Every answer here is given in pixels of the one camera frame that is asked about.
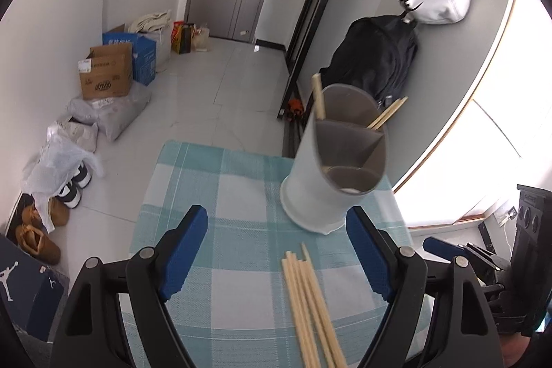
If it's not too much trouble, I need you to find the brown cardboard box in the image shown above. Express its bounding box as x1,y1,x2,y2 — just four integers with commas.
78,44,134,100

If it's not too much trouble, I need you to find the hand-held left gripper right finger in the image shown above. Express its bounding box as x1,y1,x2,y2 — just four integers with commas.
345,205,505,368

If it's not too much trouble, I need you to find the grey plastic parcel bag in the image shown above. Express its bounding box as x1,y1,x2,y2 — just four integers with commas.
67,96,113,124
95,82,152,142

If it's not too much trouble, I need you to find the brown boot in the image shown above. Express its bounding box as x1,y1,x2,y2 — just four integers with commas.
21,198,70,227
15,223,61,265

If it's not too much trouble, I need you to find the black door frame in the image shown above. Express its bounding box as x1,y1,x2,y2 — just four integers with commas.
276,0,362,159

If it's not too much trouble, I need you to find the black backpack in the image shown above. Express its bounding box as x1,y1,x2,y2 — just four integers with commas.
319,15,420,103

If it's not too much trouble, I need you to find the cream cloth tote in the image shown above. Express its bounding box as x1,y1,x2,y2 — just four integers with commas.
129,10,173,34

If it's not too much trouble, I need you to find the person's right hand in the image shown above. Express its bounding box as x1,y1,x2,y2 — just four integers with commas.
501,335,536,368

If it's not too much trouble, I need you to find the blue cardboard box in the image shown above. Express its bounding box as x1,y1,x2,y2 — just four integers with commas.
102,24,157,87

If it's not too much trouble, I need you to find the black yellow paper bag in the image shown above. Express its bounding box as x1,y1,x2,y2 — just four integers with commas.
177,23,196,55

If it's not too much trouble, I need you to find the white woven sack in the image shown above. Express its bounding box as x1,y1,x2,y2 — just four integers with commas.
142,27,172,73

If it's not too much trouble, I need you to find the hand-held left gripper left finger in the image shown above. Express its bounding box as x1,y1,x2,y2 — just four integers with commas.
49,204,209,368

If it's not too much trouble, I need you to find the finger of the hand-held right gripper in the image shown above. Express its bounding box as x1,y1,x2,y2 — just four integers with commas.
484,281,510,309
423,238,512,274

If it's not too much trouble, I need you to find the light wooden chopstick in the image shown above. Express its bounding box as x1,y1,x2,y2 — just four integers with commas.
311,72,326,121
371,97,408,131
366,96,405,129

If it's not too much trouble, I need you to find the dark blue shoe box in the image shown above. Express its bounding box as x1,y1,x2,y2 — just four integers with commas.
0,232,70,343

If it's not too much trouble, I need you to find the white grey utensil holder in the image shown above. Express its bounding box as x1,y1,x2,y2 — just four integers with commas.
279,83,389,234

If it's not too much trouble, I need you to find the black white sneaker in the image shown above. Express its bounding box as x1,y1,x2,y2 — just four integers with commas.
56,182,82,208
71,161,92,188

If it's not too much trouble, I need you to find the red bag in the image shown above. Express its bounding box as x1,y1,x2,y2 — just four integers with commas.
171,20,185,52

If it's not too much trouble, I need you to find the translucent white plastic bag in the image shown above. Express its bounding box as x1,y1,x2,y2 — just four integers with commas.
21,135,104,233

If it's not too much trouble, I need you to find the white plastic parcel bag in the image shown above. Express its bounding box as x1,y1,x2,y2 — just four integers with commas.
47,120,99,153

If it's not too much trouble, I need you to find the teal checked tablecloth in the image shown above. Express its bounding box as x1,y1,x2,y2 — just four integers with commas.
118,139,432,368

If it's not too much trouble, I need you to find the window with wooden frame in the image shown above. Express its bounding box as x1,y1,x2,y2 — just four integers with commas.
390,0,552,231

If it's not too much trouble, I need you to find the bundle of wooden chopsticks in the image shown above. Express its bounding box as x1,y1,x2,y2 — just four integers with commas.
281,243,349,368

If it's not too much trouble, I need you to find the white charger cable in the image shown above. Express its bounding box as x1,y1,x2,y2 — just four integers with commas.
504,221,517,262

